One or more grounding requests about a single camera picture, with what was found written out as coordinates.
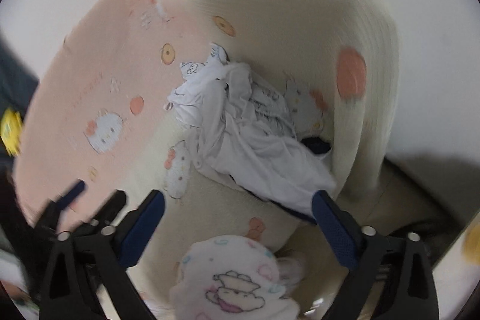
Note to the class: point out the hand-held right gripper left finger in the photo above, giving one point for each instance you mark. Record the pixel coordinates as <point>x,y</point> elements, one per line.
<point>144,226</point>

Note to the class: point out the yellow plush toy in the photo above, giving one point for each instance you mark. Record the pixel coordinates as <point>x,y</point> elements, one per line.
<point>10,130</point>

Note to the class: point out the small white printed cloth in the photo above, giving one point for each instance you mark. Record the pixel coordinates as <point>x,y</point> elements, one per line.
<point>193,69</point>

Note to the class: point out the person's cartoon print pajamas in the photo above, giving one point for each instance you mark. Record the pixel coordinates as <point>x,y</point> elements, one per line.
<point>225,267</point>

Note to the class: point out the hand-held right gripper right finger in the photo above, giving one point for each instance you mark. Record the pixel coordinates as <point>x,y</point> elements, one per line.
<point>333,226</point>

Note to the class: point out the pink and cream cartoon blanket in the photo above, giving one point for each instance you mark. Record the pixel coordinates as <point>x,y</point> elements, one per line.
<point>93,80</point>

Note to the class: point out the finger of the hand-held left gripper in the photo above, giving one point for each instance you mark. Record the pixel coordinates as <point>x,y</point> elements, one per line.
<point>112,203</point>
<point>73,192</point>

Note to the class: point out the white shirt with navy trim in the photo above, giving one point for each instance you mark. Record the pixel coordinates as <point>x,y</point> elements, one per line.
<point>262,155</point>

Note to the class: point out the dark grey cloth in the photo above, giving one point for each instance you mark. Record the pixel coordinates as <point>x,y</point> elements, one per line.
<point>15,80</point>

